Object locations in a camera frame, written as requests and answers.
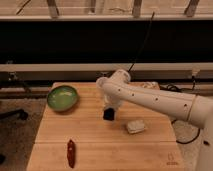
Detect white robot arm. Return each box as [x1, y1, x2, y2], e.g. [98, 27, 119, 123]
[96, 69, 213, 171]

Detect white sponge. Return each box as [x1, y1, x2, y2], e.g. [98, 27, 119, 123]
[126, 120, 147, 134]

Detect black eraser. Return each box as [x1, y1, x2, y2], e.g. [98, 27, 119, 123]
[103, 108, 115, 121]

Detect black hanging cable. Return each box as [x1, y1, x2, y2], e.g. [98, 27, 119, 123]
[128, 11, 156, 73]

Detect green bowl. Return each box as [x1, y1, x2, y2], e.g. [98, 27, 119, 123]
[47, 85, 79, 112]

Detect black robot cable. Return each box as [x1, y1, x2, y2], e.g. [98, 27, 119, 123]
[159, 83, 202, 145]

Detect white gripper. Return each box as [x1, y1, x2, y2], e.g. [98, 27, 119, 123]
[104, 94, 122, 111]

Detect black office chair base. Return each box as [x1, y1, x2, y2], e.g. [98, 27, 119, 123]
[0, 109, 28, 120]

